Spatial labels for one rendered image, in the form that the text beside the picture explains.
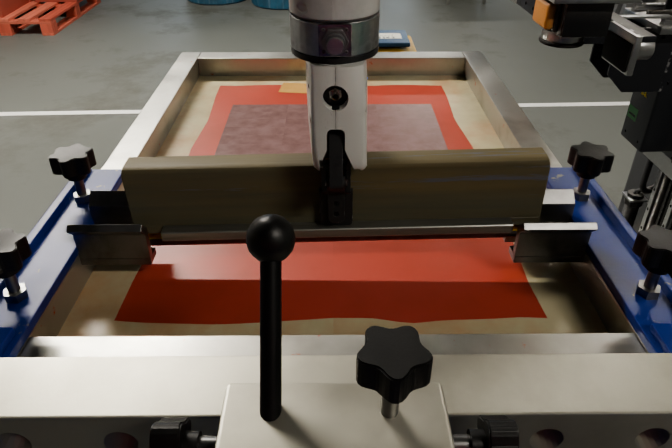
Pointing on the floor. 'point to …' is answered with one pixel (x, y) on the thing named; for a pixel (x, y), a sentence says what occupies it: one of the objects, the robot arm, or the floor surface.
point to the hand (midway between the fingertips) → (335, 195)
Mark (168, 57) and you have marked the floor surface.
